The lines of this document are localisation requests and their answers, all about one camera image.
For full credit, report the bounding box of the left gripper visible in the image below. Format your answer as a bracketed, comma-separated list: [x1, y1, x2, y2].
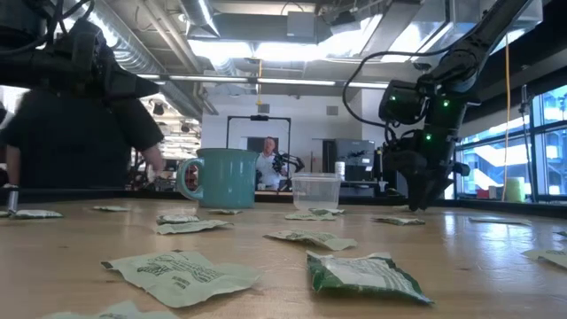
[0, 46, 159, 99]

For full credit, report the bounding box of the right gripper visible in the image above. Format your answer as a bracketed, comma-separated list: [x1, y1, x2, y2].
[383, 128, 471, 212]

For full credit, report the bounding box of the dark green sachet packet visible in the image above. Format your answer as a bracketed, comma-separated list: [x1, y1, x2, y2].
[306, 251, 434, 306]

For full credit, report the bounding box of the person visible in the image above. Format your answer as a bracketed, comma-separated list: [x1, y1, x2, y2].
[255, 136, 289, 191]
[0, 86, 166, 191]

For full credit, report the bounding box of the yellow-green cylinder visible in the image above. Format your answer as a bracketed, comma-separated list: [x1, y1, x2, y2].
[504, 176, 526, 204]

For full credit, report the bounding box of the clear plastic container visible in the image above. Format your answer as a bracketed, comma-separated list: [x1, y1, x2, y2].
[291, 172, 343, 211]

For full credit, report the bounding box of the teal ceramic mug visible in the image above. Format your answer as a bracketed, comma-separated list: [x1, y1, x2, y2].
[175, 147, 260, 209]

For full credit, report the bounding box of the short silver metal leg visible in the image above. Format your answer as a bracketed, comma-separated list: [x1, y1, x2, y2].
[6, 184, 20, 214]

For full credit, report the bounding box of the long ceiling tube lamp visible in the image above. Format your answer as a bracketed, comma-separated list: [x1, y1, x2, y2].
[136, 73, 391, 89]

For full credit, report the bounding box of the grey ceiling box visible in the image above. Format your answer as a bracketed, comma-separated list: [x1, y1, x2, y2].
[286, 11, 316, 39]

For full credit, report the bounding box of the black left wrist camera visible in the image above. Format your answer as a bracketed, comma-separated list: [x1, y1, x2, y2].
[52, 17, 114, 61]

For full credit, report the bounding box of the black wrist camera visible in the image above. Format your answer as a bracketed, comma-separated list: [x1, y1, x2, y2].
[52, 17, 114, 61]
[378, 79, 430, 126]

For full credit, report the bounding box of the black aluminium table frame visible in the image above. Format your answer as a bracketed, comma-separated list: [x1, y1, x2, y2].
[0, 185, 567, 219]

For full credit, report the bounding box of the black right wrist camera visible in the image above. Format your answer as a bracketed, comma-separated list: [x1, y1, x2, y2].
[378, 79, 430, 126]

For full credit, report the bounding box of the yellow extension cable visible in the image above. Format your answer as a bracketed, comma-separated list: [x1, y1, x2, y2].
[501, 35, 512, 203]

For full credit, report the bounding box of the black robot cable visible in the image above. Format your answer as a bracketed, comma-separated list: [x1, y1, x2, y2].
[342, 42, 482, 130]

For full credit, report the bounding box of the thin yellow hanging cord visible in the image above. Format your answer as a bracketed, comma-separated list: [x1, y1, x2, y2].
[256, 58, 265, 106]

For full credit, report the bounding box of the black background rig frame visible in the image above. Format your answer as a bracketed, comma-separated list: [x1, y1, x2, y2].
[226, 114, 292, 178]

